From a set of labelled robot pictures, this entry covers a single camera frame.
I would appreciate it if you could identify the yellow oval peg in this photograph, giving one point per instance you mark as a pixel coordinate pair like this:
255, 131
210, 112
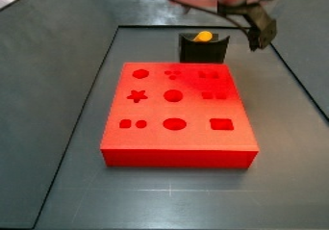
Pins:
203, 36

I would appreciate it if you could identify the black curved fixture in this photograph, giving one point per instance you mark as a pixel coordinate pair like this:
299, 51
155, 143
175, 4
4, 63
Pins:
202, 52

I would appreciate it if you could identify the red shape sorter block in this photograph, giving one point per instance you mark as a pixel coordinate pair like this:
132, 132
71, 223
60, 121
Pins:
178, 117

